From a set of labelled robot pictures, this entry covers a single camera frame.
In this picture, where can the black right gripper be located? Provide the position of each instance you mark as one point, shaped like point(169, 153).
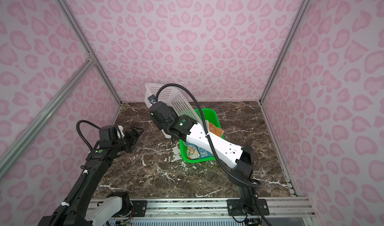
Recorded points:
point(158, 121)

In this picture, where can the white plastic basket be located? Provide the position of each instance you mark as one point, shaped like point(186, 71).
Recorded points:
point(172, 96)

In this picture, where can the aluminium frame corner post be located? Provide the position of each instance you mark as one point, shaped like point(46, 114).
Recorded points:
point(296, 22)
point(80, 34)

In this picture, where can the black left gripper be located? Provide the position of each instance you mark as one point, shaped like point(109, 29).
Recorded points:
point(133, 137)

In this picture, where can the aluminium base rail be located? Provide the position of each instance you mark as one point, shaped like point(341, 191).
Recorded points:
point(290, 211)

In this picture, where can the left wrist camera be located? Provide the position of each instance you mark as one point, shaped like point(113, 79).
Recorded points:
point(111, 133)

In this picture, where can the aluminium frame corner post right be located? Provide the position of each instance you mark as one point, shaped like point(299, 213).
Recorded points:
point(296, 22)

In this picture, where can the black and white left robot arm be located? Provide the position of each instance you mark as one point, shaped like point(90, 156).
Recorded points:
point(72, 211)

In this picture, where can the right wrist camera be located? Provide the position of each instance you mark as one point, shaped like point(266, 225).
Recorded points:
point(152, 99)

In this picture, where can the orange bunny towel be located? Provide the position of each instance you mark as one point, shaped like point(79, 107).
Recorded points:
point(216, 130)

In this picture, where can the aluminium frame corner post left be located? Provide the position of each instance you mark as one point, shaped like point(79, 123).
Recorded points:
point(80, 34)

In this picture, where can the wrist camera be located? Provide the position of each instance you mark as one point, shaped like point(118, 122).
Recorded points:
point(152, 99)
point(111, 133)

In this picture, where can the blue bunny pattern towel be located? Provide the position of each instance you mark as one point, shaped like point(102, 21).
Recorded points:
point(195, 153)

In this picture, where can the aluminium diagonal frame bar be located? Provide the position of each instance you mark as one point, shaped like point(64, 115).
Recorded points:
point(20, 145)

